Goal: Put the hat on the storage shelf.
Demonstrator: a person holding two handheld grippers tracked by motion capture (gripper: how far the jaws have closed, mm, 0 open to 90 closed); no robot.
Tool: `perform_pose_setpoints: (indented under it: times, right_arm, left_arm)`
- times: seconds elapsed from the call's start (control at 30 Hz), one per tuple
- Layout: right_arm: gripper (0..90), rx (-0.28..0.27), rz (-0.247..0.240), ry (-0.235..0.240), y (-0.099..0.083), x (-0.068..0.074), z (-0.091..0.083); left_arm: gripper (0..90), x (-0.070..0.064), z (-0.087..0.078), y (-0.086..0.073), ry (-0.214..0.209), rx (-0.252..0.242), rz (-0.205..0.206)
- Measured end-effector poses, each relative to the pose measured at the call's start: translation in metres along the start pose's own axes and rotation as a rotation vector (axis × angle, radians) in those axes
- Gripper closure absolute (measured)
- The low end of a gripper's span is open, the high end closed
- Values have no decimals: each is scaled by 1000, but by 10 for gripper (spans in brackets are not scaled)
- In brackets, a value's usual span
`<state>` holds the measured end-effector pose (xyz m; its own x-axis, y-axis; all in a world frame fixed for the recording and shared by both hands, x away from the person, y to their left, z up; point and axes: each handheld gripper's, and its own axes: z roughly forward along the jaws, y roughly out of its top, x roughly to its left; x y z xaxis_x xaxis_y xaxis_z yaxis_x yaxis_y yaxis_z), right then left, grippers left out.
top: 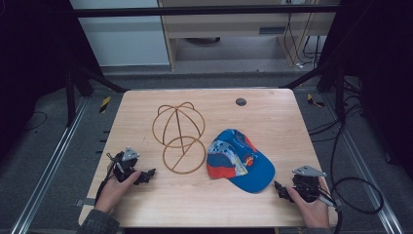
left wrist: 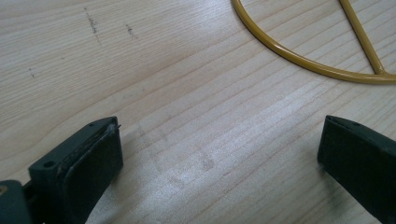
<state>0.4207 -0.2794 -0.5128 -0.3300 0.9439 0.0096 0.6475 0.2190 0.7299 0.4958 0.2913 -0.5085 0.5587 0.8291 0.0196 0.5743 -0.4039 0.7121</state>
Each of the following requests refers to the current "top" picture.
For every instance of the black horizontal frame bar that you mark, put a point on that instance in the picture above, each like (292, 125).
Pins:
(204, 10)

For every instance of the white cabinet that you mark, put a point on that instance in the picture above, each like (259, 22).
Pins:
(123, 39)

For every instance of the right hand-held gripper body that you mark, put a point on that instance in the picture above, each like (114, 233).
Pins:
(307, 184)

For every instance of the person's left hand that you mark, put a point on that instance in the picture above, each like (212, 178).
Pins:
(113, 191)

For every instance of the blue and red cap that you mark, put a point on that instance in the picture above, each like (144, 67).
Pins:
(239, 160)

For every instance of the metal floor rail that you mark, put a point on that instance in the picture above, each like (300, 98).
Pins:
(367, 172)
(48, 169)

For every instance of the black and yellow tape strip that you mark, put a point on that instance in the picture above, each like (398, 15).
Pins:
(105, 104)
(313, 100)

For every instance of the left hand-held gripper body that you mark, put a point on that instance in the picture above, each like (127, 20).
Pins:
(124, 165)

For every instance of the black metal stand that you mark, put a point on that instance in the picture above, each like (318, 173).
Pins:
(81, 78)
(328, 78)

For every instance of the person's right hand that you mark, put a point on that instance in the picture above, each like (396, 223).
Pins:
(310, 208)

